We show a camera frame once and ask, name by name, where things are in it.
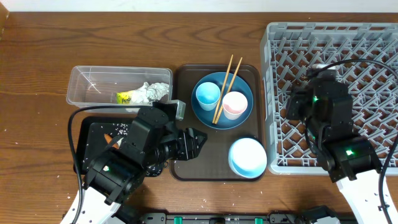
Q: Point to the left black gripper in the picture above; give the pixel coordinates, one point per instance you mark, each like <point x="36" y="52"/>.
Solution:
<point x="188" y="143"/>

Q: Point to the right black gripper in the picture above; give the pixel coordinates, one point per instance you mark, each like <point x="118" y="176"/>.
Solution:
<point x="297" y="99"/>

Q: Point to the light blue cup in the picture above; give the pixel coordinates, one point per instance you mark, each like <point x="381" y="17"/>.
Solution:
<point x="208" y="95"/>

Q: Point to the pink cup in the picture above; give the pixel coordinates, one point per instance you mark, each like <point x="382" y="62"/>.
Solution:
<point x="234" y="105"/>

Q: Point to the light blue bowl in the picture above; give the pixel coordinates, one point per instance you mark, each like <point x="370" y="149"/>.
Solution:
<point x="247" y="158"/>

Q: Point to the dark blue plate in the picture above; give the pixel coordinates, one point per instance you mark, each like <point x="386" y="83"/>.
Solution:
<point x="239" y="85"/>

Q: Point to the wooden chopstick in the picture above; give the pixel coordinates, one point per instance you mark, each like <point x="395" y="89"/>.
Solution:
<point x="217" y="109"/>
<point x="230" y="86"/>

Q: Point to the white paper napkin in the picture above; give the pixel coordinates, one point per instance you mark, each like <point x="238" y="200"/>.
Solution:
<point x="150" y="93"/>

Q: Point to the green yellow snack wrapper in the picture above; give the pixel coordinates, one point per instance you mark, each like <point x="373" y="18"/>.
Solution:
<point x="126" y="97"/>

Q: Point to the orange carrot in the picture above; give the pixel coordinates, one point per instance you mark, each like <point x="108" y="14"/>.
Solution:
<point x="109" y="138"/>

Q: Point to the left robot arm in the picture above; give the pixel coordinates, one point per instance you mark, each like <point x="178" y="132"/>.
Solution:
<point x="112" y="176"/>

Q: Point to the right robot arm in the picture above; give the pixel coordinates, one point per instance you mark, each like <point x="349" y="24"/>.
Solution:
<point x="325" y="108"/>

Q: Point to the grey dishwasher rack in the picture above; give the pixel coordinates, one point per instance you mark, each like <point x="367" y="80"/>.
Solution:
<point x="289" y="48"/>

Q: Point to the brown plastic serving tray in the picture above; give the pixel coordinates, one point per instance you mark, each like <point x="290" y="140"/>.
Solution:
<point x="212" y="162"/>

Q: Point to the spilled white rice pile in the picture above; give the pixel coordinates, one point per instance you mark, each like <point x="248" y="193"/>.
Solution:
<point x="119" y="129"/>

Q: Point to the black tray bin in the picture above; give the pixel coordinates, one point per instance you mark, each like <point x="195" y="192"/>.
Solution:
<point x="91" y="141"/>

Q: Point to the clear plastic bin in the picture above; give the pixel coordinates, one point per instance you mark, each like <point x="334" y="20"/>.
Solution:
<point x="99" y="85"/>

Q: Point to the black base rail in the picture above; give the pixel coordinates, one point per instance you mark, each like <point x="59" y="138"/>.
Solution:
<point x="320" y="215"/>

